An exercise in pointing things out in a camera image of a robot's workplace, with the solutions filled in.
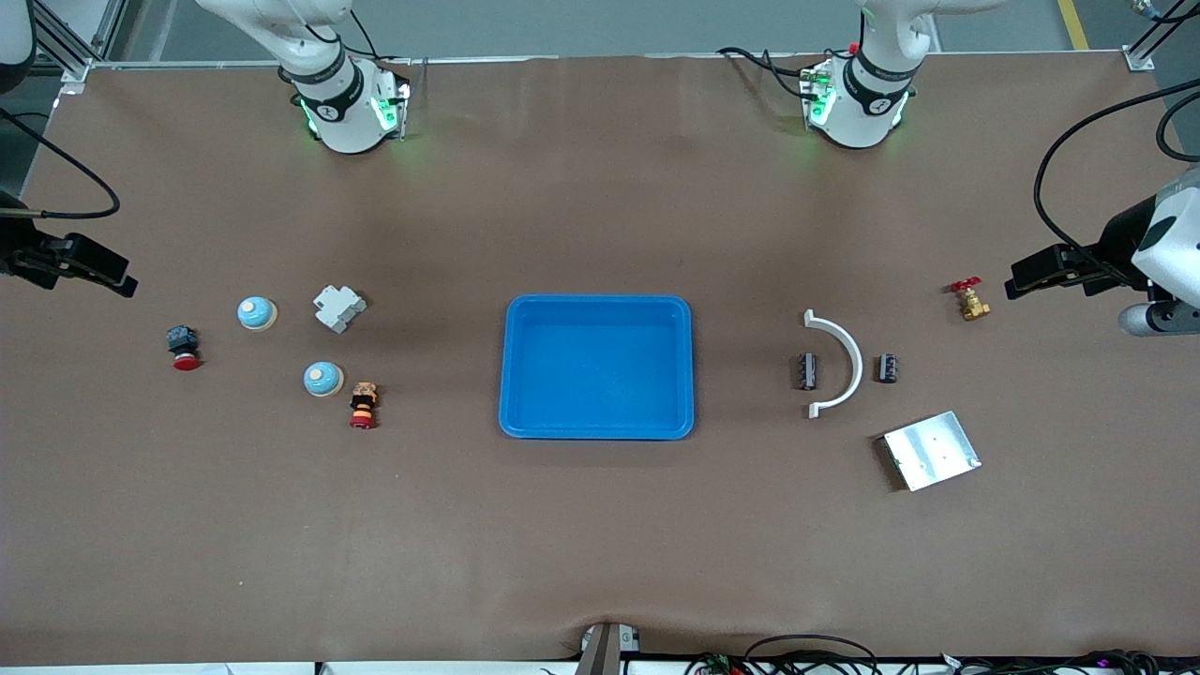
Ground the red mushroom button blue base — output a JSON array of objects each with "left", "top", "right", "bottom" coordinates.
[{"left": 167, "top": 324, "right": 202, "bottom": 372}]

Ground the white curved plastic arc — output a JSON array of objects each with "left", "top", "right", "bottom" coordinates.
[{"left": 803, "top": 309, "right": 863, "bottom": 419}]

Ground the silver metal plate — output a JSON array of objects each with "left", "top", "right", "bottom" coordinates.
[{"left": 878, "top": 410, "right": 983, "bottom": 493}]

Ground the white circuit breaker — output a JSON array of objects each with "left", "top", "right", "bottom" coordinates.
[{"left": 312, "top": 284, "right": 368, "bottom": 335}]

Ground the blue plastic tray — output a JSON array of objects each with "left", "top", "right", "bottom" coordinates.
[{"left": 498, "top": 294, "right": 696, "bottom": 441}]

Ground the brown table mat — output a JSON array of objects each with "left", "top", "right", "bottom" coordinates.
[{"left": 0, "top": 52, "right": 1200, "bottom": 668}]

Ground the grey table edge clamp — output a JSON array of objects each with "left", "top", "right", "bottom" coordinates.
[{"left": 575, "top": 622, "right": 641, "bottom": 675}]

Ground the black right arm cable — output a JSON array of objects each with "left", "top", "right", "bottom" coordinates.
[{"left": 0, "top": 106, "right": 122, "bottom": 218}]

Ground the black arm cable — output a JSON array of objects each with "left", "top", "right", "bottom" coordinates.
[
  {"left": 1033, "top": 80, "right": 1200, "bottom": 278},
  {"left": 0, "top": 106, "right": 122, "bottom": 218}
]

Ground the brass valve red handle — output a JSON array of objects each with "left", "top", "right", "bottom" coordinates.
[{"left": 946, "top": 277, "right": 992, "bottom": 323}]

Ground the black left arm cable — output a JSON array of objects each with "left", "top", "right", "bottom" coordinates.
[{"left": 1033, "top": 80, "right": 1200, "bottom": 278}]

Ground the aluminium frame profile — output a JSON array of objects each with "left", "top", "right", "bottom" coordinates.
[
  {"left": 28, "top": 0, "right": 128, "bottom": 87},
  {"left": 1123, "top": 0, "right": 1200, "bottom": 73}
]

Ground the black base cable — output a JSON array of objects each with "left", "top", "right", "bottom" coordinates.
[{"left": 717, "top": 45, "right": 812, "bottom": 99}]

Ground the black cable bundle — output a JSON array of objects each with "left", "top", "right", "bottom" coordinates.
[{"left": 937, "top": 649, "right": 1200, "bottom": 675}]

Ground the black looped cable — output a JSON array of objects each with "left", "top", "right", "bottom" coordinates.
[{"left": 743, "top": 635, "right": 880, "bottom": 675}]

